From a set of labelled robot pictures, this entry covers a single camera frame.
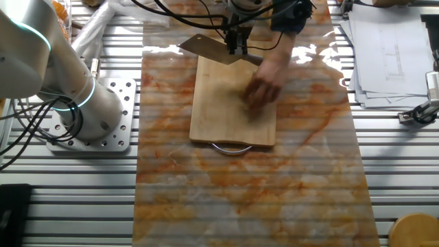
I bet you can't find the person's bare hand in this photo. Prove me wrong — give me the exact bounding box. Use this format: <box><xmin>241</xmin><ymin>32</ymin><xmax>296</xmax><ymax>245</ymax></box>
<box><xmin>241</xmin><ymin>58</ymin><xmax>288</xmax><ymax>116</ymax></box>

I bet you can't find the orange fruit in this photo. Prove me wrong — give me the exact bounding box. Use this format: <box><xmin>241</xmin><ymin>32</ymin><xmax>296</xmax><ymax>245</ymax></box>
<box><xmin>50</xmin><ymin>0</ymin><xmax>71</xmax><ymax>42</ymax></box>

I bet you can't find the black base cable bundle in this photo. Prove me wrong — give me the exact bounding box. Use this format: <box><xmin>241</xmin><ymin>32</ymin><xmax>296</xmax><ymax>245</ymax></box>
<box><xmin>0</xmin><ymin>95</ymin><xmax>86</xmax><ymax>172</ymax></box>

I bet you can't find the clear plastic fruit tray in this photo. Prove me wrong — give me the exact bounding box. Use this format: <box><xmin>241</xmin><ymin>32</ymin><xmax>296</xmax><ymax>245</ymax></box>
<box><xmin>47</xmin><ymin>0</ymin><xmax>73</xmax><ymax>44</ymax></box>

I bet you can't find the metal cable connector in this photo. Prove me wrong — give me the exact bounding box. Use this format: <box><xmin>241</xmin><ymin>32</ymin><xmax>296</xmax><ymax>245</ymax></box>
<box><xmin>89</xmin><ymin>58</ymin><xmax>102</xmax><ymax>80</ymax></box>

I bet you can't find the black box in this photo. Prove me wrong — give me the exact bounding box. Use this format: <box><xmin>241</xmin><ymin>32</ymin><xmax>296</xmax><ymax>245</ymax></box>
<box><xmin>0</xmin><ymin>183</ymin><xmax>34</xmax><ymax>247</ymax></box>

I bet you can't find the clear plastic bag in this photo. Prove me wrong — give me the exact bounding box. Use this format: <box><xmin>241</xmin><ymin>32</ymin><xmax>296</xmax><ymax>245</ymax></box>
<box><xmin>70</xmin><ymin>0</ymin><xmax>171</xmax><ymax>60</ymax></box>

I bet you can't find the steel cleaver knife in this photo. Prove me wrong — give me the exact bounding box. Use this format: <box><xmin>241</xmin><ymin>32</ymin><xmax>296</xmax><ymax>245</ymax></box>
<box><xmin>178</xmin><ymin>33</ymin><xmax>265</xmax><ymax>67</ymax></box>

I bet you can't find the forearm in dark sleeve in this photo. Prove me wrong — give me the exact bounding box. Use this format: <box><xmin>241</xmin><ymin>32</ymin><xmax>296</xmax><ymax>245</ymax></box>
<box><xmin>270</xmin><ymin>0</ymin><xmax>315</xmax><ymax>71</ymax></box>

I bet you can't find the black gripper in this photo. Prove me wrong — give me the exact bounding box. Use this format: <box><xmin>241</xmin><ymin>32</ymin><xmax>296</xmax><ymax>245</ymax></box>
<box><xmin>224</xmin><ymin>19</ymin><xmax>254</xmax><ymax>56</ymax></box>

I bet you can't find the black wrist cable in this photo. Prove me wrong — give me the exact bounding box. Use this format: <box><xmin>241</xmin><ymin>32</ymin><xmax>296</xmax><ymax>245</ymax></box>
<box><xmin>132</xmin><ymin>0</ymin><xmax>285</xmax><ymax>51</ymax></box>

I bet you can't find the wooden cutting board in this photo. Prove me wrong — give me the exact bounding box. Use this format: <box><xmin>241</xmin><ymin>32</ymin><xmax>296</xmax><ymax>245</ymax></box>
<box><xmin>189</xmin><ymin>38</ymin><xmax>278</xmax><ymax>156</ymax></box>

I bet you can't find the orange marble pattern mat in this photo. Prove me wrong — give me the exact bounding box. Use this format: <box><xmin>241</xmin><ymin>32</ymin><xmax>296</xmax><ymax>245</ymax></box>
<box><xmin>132</xmin><ymin>0</ymin><xmax>381</xmax><ymax>247</ymax></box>

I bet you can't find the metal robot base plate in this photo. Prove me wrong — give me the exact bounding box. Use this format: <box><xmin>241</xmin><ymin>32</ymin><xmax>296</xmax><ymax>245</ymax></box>
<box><xmin>46</xmin><ymin>78</ymin><xmax>137</xmax><ymax>153</ymax></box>

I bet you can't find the stack of white papers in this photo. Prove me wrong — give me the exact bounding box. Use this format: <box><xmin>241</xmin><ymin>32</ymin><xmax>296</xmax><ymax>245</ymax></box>
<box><xmin>339</xmin><ymin>3</ymin><xmax>436</xmax><ymax>110</ymax></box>

